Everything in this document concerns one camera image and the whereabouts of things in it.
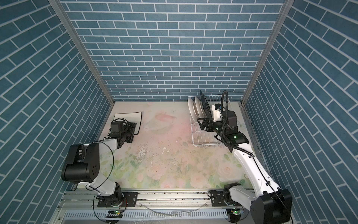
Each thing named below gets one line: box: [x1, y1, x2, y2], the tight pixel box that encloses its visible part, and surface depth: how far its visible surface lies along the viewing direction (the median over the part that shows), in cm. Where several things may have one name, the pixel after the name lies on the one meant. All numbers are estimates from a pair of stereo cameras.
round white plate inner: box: [194, 96, 205, 119], surface depth 101 cm
